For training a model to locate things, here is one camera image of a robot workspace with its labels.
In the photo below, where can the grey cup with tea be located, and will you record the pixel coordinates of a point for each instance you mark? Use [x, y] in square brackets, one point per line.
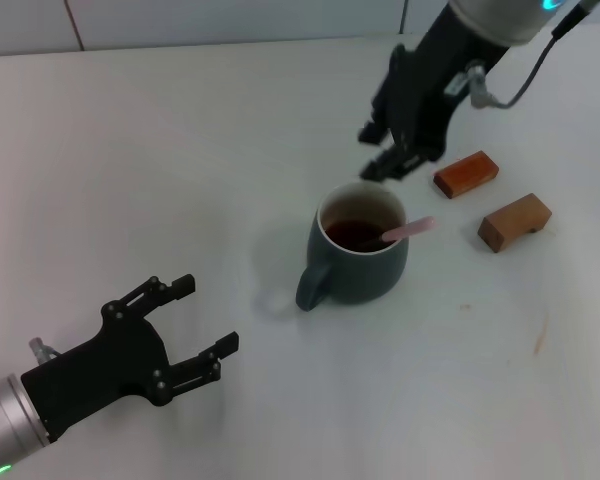
[360, 275]

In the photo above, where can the light brown arched wooden block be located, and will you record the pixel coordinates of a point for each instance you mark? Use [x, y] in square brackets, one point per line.
[510, 222]

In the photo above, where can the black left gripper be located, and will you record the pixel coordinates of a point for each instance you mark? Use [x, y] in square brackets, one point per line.
[105, 365]

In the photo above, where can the reddish flat wooden block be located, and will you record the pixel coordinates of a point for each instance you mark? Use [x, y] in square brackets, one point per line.
[467, 172]

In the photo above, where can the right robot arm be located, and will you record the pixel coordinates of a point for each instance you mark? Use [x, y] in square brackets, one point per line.
[500, 20]

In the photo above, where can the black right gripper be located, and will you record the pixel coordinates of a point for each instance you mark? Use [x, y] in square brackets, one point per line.
[440, 85]

